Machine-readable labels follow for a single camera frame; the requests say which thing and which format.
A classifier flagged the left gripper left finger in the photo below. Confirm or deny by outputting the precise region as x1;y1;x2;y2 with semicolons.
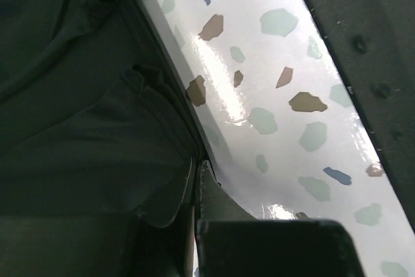
1;159;195;276

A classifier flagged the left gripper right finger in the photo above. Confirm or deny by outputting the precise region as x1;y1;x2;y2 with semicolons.
195;160;364;276

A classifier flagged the black t shirt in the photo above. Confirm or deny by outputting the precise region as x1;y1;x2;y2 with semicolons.
1;0;199;225

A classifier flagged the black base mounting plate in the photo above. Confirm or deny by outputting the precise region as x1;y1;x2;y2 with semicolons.
305;0;414;215

